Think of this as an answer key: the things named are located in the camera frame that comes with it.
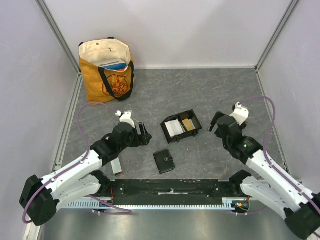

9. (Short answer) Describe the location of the black leather card holder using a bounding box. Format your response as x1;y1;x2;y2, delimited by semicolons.
153;149;176;174

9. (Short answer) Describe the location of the black plastic card bin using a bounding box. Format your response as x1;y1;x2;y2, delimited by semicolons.
160;109;202;144

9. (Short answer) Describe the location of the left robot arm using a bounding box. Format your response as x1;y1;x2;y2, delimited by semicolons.
19;122;152;226

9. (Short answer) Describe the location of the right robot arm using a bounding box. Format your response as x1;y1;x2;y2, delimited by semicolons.
208;111;320;240

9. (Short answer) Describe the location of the gold card in bin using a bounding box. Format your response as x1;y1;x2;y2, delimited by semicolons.
182;119;196;132

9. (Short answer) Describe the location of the stack of white cards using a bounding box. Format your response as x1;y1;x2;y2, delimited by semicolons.
164;119;184;138

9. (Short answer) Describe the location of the clear acrylic rectangular block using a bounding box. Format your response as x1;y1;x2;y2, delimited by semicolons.
110;158;123;175

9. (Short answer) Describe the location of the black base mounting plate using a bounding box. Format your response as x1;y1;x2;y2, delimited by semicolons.
92;179;247;205

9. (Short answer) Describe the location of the blue book in bag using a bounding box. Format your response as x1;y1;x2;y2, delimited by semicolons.
97;58;127;72

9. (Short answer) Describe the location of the orange canvas tote bag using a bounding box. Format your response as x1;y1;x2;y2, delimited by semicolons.
78;37;135;104

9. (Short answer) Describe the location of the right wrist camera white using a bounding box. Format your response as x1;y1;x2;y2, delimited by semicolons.
229;102;249;126

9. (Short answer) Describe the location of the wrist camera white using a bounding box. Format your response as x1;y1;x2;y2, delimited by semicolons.
115;110;135;127
229;102;249;126

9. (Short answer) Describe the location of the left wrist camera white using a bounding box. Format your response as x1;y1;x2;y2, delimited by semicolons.
115;110;135;127

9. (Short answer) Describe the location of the aluminium frame rail front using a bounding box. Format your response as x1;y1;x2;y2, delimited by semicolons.
34;178;309;200

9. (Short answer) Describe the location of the slotted cable duct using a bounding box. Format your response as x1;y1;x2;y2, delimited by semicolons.
62;197;239;211

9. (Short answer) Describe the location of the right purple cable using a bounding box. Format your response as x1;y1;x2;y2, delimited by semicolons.
231;96;320;217

